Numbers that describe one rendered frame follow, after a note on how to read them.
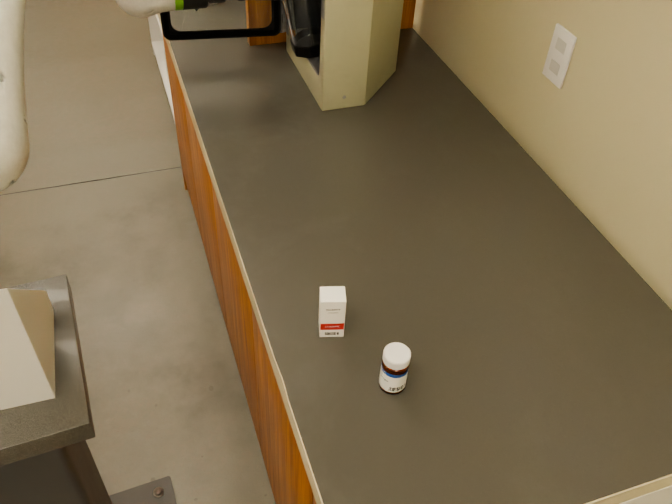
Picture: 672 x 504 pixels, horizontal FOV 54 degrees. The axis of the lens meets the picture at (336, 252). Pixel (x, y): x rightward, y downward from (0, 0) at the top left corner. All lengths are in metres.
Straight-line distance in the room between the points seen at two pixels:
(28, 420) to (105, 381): 1.21
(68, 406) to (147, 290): 1.47
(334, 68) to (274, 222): 0.45
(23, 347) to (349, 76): 0.96
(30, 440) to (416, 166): 0.91
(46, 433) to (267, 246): 0.49
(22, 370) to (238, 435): 1.15
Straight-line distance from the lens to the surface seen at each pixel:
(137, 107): 3.51
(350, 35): 1.55
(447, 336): 1.12
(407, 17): 2.04
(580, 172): 1.48
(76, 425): 1.05
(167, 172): 3.03
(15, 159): 0.91
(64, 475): 1.26
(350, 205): 1.33
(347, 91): 1.61
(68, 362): 1.12
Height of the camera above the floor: 1.79
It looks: 44 degrees down
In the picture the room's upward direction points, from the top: 4 degrees clockwise
